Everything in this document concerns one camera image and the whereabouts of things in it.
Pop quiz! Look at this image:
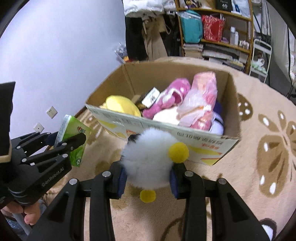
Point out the green tissue pack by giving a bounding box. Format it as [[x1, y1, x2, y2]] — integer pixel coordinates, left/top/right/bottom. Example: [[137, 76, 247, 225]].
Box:
[[54, 115, 91, 167]]

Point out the yellow plush toy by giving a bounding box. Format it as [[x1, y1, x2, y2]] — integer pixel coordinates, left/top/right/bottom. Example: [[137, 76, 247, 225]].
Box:
[[100, 95, 142, 117]]

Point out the white fluffy plush toy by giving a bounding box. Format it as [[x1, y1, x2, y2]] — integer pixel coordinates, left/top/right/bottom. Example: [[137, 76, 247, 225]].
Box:
[[121, 128, 189, 203]]

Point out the black face product box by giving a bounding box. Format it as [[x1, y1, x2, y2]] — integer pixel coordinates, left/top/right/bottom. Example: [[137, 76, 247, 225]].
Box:
[[141, 87, 160, 108]]

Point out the purple plush doll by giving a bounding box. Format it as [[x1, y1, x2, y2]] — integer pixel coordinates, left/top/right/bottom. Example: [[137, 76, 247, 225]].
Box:
[[209, 101, 224, 136]]

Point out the pink plush bear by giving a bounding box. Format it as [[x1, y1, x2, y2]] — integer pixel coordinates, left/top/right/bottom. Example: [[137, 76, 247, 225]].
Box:
[[142, 78, 191, 120]]

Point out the pink plastic pack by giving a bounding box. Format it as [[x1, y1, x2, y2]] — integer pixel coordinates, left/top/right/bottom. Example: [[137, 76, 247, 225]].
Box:
[[177, 71, 218, 131]]

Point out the pink round plush toy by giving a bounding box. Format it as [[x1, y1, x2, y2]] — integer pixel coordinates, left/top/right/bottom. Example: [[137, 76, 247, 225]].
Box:
[[152, 106, 180, 125]]

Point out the left hand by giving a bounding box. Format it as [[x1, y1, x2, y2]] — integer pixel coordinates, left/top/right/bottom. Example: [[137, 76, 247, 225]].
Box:
[[1, 201, 41, 225]]

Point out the beige brown patterned rug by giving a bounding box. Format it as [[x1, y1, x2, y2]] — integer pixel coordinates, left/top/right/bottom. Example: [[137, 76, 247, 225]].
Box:
[[44, 57, 295, 240]]

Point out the clear bag of toys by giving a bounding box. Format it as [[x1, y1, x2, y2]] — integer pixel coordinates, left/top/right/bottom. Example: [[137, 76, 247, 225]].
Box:
[[114, 43, 129, 63]]

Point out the black hanging coat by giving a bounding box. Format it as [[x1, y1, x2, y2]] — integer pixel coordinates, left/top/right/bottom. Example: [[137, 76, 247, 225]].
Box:
[[125, 17, 147, 61]]

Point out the open cardboard box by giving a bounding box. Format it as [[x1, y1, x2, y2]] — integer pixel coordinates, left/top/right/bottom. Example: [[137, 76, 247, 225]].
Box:
[[86, 61, 241, 166]]

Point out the beige hanging coat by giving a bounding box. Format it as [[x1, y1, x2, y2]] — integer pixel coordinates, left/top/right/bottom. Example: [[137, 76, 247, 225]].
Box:
[[142, 16, 168, 61]]

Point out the stack of books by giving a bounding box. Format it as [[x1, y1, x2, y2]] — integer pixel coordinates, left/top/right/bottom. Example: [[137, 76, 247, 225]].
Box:
[[183, 43, 204, 58]]

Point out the white puffer jacket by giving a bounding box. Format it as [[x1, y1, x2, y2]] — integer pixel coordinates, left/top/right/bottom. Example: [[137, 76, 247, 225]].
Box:
[[122, 0, 176, 18]]

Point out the teal bag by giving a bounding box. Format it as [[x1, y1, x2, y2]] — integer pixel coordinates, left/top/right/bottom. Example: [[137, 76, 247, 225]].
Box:
[[178, 10, 203, 44]]

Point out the white metal cart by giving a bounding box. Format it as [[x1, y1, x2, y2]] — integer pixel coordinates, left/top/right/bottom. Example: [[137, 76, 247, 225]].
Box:
[[249, 39, 273, 83]]

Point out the red patterned bag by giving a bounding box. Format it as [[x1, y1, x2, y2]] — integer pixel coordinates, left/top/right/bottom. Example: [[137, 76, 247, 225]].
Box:
[[202, 14, 226, 42]]

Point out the wooden shelf unit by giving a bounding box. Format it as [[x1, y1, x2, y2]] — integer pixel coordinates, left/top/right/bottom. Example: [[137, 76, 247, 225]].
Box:
[[175, 1, 254, 73]]

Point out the black box marked 40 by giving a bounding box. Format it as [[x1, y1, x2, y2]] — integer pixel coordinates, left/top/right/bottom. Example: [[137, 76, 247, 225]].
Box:
[[215, 0, 233, 12]]

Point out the lower white wall socket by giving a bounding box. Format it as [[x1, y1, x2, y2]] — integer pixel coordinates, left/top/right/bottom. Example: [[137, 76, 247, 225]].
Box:
[[33, 123, 44, 133]]

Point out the white wall socket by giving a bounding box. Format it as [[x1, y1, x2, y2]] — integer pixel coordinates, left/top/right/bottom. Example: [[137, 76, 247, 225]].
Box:
[[33, 123, 44, 133], [46, 106, 58, 119]]

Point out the upper white wall socket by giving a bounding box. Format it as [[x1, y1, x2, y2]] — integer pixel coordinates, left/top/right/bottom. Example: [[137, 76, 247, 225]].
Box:
[[46, 106, 58, 119]]

